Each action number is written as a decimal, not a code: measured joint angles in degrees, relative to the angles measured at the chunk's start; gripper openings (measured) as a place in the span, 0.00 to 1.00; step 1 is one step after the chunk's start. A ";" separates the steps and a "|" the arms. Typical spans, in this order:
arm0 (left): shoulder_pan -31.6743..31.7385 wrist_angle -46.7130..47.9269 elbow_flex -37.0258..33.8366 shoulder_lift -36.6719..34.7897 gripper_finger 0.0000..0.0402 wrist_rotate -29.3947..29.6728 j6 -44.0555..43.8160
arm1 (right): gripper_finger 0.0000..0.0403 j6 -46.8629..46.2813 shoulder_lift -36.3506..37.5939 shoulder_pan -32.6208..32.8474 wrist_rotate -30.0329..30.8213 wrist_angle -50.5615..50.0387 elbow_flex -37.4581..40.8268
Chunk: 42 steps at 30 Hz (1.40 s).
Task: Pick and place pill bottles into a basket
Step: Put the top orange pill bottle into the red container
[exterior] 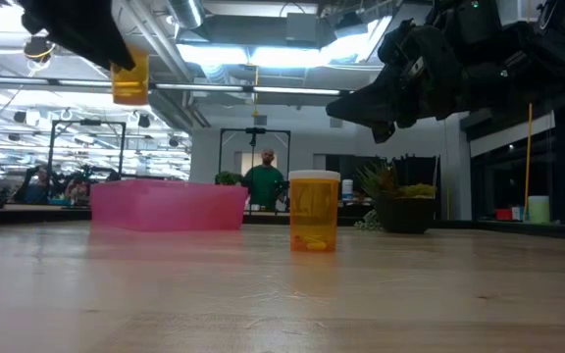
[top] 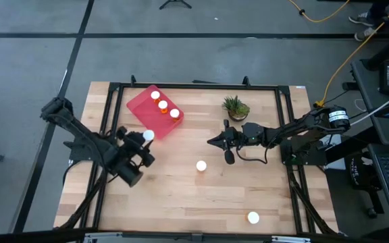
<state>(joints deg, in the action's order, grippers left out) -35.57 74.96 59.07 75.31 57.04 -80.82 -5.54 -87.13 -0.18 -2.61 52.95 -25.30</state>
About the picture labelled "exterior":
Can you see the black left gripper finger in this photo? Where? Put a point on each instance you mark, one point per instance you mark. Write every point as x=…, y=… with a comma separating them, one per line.
x=111, y=49

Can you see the green and white cylinder container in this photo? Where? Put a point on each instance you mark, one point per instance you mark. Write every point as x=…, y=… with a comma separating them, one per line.
x=538, y=210

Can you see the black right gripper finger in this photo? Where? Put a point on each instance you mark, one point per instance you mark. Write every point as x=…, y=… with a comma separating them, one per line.
x=366, y=105
x=384, y=132

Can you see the blue and white box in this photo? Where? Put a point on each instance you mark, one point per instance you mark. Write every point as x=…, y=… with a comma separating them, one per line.
x=516, y=214

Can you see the succulent plant in black pot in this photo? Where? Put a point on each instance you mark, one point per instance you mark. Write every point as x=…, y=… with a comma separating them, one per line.
x=402, y=211

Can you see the white container blue label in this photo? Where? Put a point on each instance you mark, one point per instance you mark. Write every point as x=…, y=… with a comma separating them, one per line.
x=347, y=191

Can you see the black aluminium table frame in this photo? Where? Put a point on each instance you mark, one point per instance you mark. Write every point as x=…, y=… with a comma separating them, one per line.
x=532, y=230

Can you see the person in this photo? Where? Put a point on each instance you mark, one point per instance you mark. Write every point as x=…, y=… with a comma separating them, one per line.
x=35, y=188
x=264, y=184

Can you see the small green plant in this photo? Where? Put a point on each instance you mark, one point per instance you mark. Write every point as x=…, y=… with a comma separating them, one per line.
x=228, y=178

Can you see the silver ceiling duct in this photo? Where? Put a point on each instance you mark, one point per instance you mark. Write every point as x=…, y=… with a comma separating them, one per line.
x=187, y=12

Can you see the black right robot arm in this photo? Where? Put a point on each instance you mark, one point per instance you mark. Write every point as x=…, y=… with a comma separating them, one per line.
x=532, y=49

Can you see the black frame stand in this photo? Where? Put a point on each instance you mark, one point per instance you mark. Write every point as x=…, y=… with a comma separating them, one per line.
x=86, y=122
x=254, y=131

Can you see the pink plastic basket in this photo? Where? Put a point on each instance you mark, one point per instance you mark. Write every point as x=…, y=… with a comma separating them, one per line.
x=165, y=206

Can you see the red plastic bin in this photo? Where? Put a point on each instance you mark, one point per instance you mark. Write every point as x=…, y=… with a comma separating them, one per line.
x=503, y=215

